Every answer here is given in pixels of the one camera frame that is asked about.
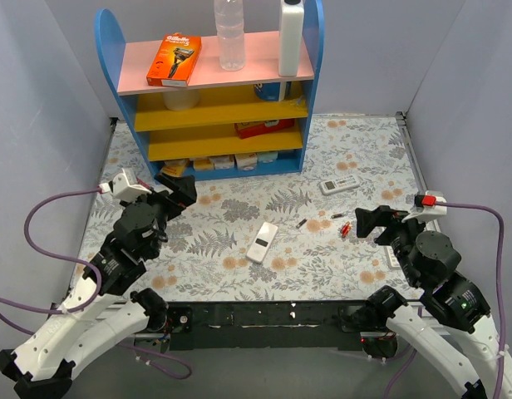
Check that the floral table mat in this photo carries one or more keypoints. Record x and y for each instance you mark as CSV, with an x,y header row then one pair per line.
x,y
205,256

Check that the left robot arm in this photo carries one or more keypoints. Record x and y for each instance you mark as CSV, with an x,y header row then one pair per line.
x,y
73,336

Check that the black battery alone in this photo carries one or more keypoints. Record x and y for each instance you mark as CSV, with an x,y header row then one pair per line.
x,y
301,223

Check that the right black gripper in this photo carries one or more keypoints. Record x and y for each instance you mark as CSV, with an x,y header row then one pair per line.
x,y
389,229

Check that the blue round tin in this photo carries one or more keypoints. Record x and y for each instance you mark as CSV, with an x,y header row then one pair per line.
x,y
272,92

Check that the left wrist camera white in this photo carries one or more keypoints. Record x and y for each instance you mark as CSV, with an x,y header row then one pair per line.
x,y
124,186

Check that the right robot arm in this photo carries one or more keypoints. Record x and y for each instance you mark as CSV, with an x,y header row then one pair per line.
x,y
479,365

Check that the red white remote control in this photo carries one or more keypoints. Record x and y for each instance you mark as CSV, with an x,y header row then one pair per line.
x,y
261,244

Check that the light blue small box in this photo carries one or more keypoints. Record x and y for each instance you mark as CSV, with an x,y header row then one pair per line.
x,y
267,157

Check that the yellow small box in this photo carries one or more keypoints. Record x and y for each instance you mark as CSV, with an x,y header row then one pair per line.
x,y
174,168

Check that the orange razor box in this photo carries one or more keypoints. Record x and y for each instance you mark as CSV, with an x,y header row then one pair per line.
x,y
175,60

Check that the clear plastic bottle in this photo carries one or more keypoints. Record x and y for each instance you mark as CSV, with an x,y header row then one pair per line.
x,y
229,22

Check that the red toothpaste box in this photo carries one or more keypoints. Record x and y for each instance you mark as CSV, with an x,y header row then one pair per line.
x,y
141,182

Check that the white long remote control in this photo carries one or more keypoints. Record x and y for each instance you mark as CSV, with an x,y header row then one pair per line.
x,y
391,259

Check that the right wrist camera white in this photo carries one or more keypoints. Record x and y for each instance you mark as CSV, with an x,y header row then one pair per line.
x,y
427,207

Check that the white plastic bottle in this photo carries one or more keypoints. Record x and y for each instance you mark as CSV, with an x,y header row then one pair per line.
x,y
290,36

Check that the red flat box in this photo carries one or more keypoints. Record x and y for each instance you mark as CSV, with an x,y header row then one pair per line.
x,y
247,130

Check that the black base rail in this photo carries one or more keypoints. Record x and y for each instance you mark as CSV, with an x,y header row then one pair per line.
x,y
342,325

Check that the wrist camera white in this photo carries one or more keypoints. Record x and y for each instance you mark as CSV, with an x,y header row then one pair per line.
x,y
427,207
124,186

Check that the blue wooden shelf unit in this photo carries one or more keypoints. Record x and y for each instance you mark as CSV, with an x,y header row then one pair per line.
x,y
226,98

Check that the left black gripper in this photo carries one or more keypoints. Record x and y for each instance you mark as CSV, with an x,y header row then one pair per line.
x,y
168,199

